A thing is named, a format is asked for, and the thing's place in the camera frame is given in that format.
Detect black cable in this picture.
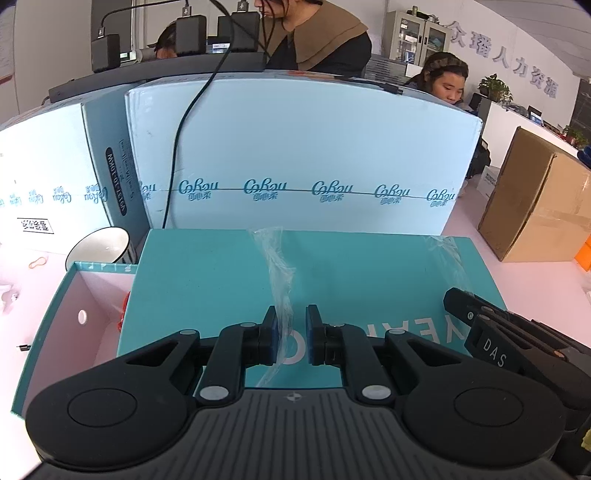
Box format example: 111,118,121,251
161,46,236,230

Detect red plastic bag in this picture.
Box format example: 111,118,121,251
117,293,133,331

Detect grey wall lettering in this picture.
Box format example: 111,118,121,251
450,21,560,100

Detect teal patterned storage box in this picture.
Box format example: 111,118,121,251
10,261,139,419

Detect white ceramic bowl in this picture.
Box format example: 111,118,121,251
65,227,133,265

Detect large light blue carton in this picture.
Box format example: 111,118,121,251
124,69,484,237

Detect white printed box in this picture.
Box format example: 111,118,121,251
475,164,502,199

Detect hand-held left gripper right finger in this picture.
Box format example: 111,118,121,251
305,305,472,407

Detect teal box lid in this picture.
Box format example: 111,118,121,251
116,229,509,389

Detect grey glass-door cabinet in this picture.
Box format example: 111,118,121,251
384,10,447,66

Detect black power adapter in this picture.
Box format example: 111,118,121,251
175,15,208,57
91,37,122,73
217,11,262,53

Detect green potted plant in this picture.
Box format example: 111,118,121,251
478,74,513,105

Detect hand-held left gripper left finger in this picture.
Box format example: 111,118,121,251
108,305,282,407

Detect pink desktop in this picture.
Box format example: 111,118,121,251
0,185,591,416

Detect white counter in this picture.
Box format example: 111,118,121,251
475,99,591,163

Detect clear plastic film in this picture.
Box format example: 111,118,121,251
247,226,297,389
427,235,476,296

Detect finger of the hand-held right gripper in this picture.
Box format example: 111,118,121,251
443,287,591,359

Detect brown cardboard box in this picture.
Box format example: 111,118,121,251
477,126,591,263

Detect orange box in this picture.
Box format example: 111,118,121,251
573,240,591,272

